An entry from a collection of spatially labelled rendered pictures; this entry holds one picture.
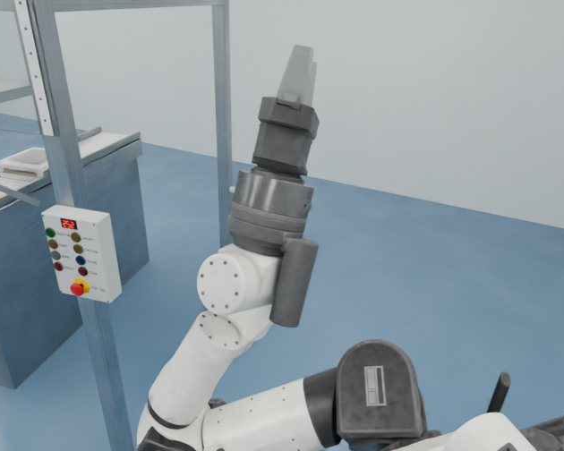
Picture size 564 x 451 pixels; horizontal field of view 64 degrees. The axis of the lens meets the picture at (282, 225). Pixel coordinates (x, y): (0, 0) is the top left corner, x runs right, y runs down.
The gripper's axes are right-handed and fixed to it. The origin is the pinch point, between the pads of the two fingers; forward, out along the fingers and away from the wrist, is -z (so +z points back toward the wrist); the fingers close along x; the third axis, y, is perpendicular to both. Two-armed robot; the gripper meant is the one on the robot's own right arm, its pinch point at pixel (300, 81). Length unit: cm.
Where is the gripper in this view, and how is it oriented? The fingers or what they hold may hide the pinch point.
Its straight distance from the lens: 52.2
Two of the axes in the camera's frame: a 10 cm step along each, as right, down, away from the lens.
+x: -1.5, 0.8, -9.9
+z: -2.3, 9.7, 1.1
